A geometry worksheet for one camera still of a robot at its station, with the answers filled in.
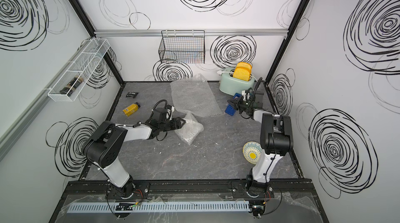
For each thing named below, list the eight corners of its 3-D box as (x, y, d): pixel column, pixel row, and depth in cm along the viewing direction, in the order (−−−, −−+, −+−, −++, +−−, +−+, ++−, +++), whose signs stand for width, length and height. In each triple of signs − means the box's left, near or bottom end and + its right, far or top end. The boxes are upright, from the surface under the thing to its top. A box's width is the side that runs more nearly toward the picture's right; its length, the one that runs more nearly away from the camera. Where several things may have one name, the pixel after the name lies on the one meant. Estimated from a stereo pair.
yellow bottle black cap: (125, 113, 104) (122, 110, 101) (138, 104, 109) (136, 101, 106) (128, 117, 102) (125, 113, 99) (141, 108, 107) (139, 104, 104)
